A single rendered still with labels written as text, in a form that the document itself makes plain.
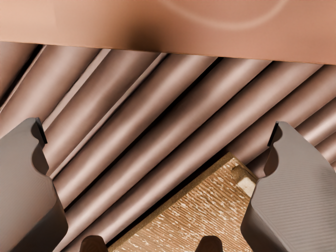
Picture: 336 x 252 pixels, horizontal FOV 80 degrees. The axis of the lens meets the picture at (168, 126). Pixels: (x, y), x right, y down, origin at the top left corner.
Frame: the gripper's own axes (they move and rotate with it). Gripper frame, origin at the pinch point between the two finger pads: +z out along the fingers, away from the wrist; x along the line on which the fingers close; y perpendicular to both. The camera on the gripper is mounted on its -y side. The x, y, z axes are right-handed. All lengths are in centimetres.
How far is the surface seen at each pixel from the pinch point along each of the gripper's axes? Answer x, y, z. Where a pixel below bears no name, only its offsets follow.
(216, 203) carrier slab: 8.1, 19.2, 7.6
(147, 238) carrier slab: -2.0, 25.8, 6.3
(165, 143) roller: 0.6, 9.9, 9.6
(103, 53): -7.2, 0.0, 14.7
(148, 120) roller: -1.5, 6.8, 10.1
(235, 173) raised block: 9.5, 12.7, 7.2
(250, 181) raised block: 10.8, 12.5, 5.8
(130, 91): -4.2, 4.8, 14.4
